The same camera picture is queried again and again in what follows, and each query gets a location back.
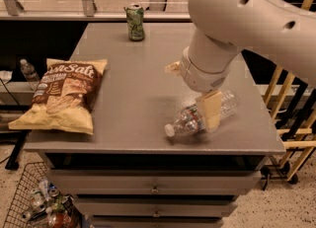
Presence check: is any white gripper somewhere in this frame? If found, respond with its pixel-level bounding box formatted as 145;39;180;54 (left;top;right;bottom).
164;47;231;132

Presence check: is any clear plastic water bottle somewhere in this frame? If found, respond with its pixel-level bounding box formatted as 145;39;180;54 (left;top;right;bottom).
165;91;239;137

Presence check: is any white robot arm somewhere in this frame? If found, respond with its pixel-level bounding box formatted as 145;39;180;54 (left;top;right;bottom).
168;0;316;131

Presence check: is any small water bottle on shelf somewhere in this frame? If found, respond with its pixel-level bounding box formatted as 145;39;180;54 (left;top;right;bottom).
20;59;40;90

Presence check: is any green soda can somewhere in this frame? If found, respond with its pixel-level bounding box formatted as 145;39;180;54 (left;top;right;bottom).
124;3;145;41

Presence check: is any grey drawer cabinet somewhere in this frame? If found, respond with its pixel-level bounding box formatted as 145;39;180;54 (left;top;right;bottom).
26;23;284;228

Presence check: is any yellow brown chip bag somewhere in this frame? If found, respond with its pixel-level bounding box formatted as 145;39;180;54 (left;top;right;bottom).
9;59;108;135

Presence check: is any wire basket with trash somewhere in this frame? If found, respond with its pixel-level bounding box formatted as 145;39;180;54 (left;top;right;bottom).
2;162;81;228

